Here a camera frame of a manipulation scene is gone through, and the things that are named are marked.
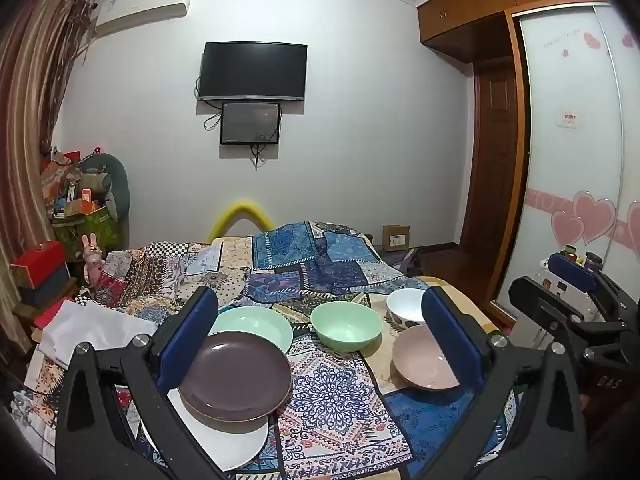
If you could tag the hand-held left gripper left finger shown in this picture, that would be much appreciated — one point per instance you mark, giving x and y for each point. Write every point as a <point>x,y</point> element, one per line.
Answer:
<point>187,340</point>

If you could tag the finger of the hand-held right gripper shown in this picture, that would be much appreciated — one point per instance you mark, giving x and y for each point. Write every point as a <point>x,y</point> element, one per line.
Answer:
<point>535,305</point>
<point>570,266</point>

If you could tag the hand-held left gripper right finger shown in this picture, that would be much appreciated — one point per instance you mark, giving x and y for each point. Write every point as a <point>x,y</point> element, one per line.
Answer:
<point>450,330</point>

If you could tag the pink bowl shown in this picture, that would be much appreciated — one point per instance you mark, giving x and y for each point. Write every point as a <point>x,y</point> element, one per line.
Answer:
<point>420,360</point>

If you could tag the white bowl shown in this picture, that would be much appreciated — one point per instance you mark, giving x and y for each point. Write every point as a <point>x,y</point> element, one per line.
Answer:
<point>405,305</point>

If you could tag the purple plate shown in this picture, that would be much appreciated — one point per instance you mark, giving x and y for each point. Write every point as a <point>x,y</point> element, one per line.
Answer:
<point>240,380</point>

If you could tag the mint green plate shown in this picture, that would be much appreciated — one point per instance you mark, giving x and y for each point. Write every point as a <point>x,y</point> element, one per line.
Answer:
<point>260,325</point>

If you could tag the mint green bowl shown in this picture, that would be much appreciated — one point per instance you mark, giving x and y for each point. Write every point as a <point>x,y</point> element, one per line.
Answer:
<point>345,327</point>

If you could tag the white plate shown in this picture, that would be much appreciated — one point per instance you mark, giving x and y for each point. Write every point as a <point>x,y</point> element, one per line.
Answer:
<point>225,445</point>

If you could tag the small jar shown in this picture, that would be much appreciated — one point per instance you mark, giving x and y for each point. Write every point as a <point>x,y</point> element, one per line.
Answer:
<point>593,259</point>
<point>570,251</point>

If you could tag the white suitcase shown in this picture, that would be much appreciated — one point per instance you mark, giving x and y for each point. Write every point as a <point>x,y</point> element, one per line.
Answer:
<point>542,270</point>

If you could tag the white heart-print sliding door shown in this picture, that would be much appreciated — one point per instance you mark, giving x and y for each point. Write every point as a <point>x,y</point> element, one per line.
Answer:
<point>565,185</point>

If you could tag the white cloth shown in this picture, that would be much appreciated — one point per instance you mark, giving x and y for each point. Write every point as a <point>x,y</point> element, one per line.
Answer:
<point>95,330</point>

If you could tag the cardboard box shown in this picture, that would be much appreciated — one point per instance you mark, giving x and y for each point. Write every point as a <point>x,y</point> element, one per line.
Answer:
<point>396,236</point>

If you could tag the pink bunny toy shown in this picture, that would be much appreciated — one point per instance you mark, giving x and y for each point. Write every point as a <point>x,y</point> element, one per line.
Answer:
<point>92,260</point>

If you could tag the yellow foam arch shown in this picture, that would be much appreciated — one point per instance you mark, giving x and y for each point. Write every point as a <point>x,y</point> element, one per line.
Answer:
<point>222,217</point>

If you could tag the wooden door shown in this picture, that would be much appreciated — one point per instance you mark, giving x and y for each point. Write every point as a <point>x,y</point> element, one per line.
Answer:
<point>492,160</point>

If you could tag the patchwork blanket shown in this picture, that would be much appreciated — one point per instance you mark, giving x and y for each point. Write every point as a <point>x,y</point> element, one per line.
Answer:
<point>330,400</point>

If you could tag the red flat box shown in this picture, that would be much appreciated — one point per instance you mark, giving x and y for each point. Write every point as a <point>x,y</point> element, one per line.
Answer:
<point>50,315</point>

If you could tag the red white sticker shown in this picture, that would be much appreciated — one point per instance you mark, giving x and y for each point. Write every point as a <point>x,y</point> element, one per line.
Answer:
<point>567,119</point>

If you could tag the grey box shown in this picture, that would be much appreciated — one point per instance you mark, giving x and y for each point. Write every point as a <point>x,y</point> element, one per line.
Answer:
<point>47,287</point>

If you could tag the grey neck pillow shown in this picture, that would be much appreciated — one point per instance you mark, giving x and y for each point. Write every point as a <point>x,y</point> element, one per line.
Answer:
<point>117,180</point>

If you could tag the pile of boxes and papers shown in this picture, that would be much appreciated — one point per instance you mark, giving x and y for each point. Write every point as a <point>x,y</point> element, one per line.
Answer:
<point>65,180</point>

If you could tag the brown striped curtain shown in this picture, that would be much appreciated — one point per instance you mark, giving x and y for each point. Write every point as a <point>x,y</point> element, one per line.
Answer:
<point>30,110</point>

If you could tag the white air conditioner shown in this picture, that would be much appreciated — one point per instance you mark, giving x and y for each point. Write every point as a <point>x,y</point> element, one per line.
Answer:
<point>142,5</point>

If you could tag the small black wall monitor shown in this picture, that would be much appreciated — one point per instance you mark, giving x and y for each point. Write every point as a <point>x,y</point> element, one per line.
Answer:
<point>250,122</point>

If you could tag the black wall television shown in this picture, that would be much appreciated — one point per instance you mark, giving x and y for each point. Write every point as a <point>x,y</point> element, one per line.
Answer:
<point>252,70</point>

